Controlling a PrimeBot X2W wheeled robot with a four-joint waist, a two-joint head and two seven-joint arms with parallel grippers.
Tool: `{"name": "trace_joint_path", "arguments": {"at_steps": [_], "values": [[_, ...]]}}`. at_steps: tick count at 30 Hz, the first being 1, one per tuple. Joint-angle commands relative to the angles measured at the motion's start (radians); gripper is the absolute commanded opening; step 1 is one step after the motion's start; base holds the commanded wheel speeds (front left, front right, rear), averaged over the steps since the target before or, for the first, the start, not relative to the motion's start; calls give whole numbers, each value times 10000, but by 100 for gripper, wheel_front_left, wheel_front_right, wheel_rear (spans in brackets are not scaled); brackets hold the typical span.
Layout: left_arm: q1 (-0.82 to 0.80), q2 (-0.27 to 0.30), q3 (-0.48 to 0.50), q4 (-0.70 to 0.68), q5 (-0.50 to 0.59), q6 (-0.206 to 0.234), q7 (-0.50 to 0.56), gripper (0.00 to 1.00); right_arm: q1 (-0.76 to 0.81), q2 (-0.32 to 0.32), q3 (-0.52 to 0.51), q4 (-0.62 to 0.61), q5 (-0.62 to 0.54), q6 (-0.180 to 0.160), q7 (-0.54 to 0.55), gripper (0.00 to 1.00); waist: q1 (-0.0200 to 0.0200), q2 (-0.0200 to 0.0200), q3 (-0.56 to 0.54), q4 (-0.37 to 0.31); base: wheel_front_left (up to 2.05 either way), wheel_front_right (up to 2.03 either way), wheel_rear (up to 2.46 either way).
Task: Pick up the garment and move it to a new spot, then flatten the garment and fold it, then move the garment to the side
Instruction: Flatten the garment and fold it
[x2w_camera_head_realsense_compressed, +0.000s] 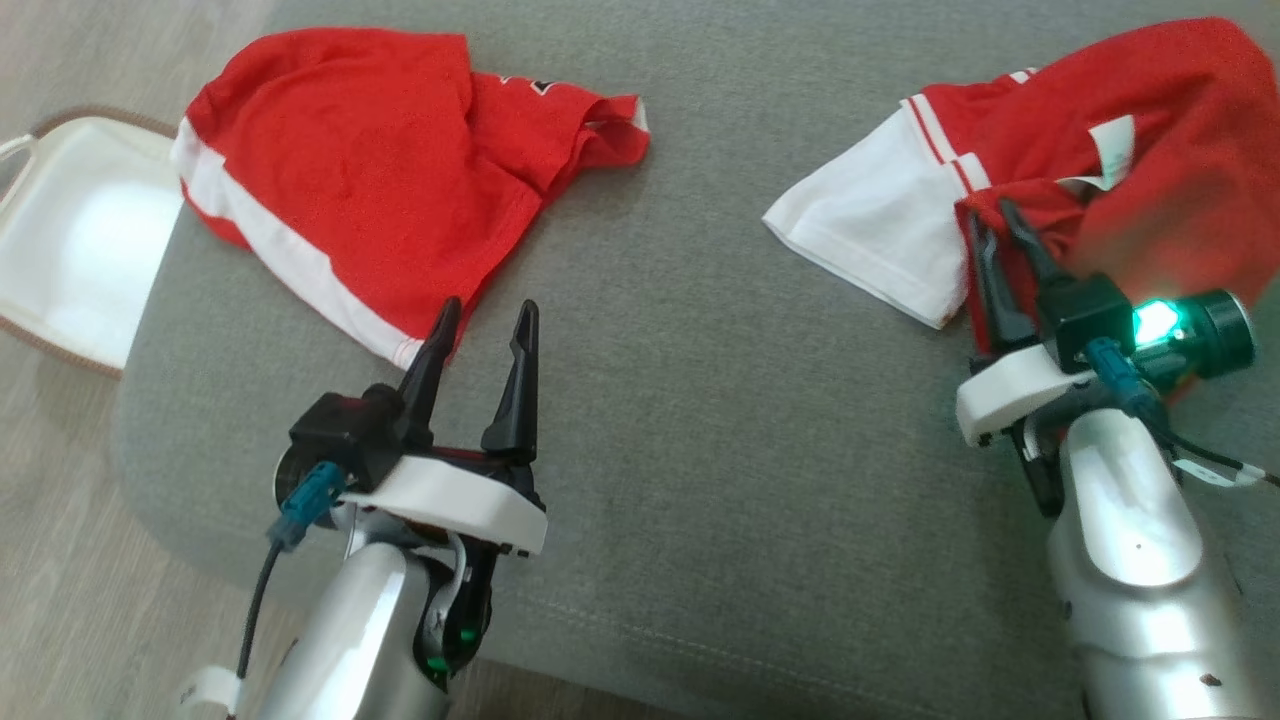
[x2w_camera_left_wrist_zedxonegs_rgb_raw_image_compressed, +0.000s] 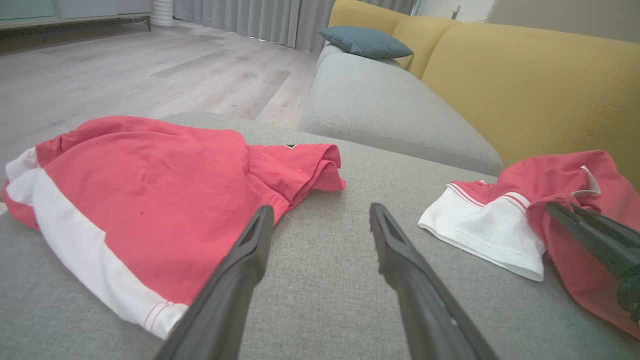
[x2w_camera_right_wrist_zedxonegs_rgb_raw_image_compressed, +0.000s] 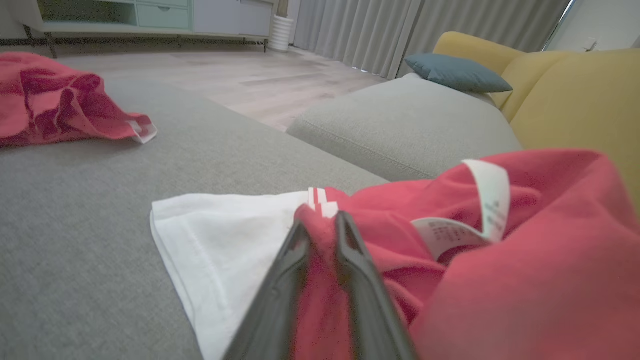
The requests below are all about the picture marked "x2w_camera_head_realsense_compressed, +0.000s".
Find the red shorts with white stripe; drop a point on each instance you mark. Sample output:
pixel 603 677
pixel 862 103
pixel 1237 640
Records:
pixel 340 170

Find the white laundry basket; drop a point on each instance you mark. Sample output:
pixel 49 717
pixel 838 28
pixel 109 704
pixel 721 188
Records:
pixel 80 230

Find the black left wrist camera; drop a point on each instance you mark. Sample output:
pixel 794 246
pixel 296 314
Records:
pixel 335 435

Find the red jersey with white sleeves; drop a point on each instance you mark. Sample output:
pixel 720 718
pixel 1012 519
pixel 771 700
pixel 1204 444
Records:
pixel 1180 130

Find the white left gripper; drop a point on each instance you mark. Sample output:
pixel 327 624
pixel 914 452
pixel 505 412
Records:
pixel 450 495

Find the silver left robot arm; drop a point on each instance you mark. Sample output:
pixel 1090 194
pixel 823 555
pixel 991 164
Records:
pixel 350 630

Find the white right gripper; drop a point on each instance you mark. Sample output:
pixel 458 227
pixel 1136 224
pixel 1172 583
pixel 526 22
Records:
pixel 1005 395

